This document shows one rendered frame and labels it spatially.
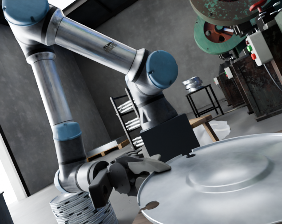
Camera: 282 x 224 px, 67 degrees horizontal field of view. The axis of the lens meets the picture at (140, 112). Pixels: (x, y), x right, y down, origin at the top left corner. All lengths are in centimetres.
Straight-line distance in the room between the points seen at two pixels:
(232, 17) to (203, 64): 530
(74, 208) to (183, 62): 671
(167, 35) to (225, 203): 755
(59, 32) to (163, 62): 32
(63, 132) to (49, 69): 26
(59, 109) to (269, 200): 63
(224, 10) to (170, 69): 161
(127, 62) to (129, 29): 750
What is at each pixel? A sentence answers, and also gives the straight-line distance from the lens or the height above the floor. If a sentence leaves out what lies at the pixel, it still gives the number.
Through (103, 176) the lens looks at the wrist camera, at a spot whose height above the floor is 42.
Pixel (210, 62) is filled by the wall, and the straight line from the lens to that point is 747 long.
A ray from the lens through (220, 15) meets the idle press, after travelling 225.
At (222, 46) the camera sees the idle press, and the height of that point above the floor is 102.
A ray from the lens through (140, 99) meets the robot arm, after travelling 81.
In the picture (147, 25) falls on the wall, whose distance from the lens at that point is 801.
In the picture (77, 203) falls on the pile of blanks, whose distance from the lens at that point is 122.
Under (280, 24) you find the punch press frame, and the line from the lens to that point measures 106.
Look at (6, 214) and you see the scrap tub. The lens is 44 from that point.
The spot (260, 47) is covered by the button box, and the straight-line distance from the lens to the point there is 106.
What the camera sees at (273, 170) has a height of 36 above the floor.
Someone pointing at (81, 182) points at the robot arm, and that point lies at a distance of 58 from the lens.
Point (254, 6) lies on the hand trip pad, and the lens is 120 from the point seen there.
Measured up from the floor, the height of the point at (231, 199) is 37.
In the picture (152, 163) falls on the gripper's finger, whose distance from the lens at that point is 44.
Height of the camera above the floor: 50
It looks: 2 degrees up
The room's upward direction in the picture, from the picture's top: 24 degrees counter-clockwise
